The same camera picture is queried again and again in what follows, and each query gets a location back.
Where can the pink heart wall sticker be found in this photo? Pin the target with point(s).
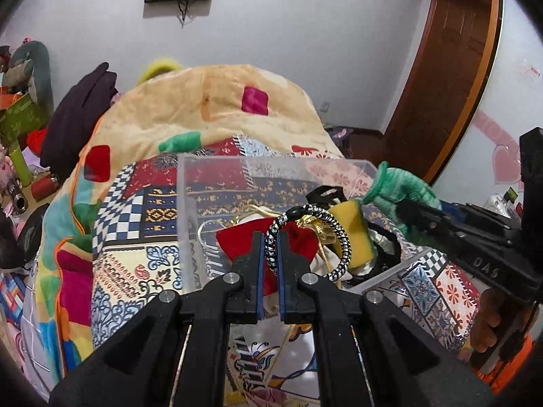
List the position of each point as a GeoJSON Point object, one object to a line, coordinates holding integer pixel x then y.
{"type": "Point", "coordinates": [505, 157]}

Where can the clear plastic box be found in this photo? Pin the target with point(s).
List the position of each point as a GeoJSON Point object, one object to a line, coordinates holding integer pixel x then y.
{"type": "Point", "coordinates": [186, 220]}

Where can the brown wooden door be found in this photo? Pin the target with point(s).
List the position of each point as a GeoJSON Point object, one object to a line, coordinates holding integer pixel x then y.
{"type": "Point", "coordinates": [449, 72]}

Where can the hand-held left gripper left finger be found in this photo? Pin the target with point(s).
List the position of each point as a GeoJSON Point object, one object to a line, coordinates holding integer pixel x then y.
{"type": "Point", "coordinates": [258, 271]}

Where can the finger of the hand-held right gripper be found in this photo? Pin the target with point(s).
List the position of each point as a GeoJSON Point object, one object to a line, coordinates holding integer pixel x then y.
{"type": "Point", "coordinates": [418, 216]}
{"type": "Point", "coordinates": [453, 210]}

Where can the red cloth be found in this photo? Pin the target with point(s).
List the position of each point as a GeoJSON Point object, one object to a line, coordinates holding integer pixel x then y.
{"type": "Point", "coordinates": [37, 140]}

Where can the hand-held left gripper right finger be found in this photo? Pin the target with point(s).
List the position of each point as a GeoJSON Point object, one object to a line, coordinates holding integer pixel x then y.
{"type": "Point", "coordinates": [283, 275]}

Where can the colourful patchwork blanket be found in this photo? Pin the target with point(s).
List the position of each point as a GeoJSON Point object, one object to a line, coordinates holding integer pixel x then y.
{"type": "Point", "coordinates": [178, 101]}

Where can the white wall socket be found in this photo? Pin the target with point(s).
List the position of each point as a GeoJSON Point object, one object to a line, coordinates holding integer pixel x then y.
{"type": "Point", "coordinates": [325, 106]}

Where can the red velvet pouch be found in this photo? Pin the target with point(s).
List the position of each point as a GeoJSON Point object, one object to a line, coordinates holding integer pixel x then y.
{"type": "Point", "coordinates": [237, 241]}

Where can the dark purple garment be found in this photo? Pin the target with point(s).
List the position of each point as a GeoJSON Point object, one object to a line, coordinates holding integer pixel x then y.
{"type": "Point", "coordinates": [80, 114]}

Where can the green cardboard box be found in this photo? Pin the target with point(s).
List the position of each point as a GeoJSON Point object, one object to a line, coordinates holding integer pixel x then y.
{"type": "Point", "coordinates": [21, 116]}

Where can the yellow-green fuzzy toy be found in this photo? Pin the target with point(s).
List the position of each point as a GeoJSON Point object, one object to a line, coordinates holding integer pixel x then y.
{"type": "Point", "coordinates": [159, 68]}

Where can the green plush toy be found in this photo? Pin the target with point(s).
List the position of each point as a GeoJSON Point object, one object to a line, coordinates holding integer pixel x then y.
{"type": "Point", "coordinates": [398, 182]}

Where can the patchwork patterned blanket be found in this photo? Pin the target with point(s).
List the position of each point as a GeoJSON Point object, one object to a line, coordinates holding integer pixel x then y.
{"type": "Point", "coordinates": [140, 237]}

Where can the red bottle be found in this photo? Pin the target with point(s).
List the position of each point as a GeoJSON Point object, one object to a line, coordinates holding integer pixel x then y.
{"type": "Point", "coordinates": [44, 187]}

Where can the person's right hand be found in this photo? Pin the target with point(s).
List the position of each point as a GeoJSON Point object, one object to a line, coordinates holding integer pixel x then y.
{"type": "Point", "coordinates": [488, 318]}

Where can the black bag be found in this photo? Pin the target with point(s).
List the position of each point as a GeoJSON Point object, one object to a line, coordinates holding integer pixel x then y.
{"type": "Point", "coordinates": [29, 233]}

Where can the gold ribbon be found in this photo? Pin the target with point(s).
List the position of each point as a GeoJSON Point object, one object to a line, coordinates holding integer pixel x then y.
{"type": "Point", "coordinates": [320, 231]}

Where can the yellow sponge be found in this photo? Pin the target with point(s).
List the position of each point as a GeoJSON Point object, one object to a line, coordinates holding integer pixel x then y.
{"type": "Point", "coordinates": [360, 237]}

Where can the grey-green plush toy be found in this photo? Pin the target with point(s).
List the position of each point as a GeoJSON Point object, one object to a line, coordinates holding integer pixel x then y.
{"type": "Point", "coordinates": [36, 68]}

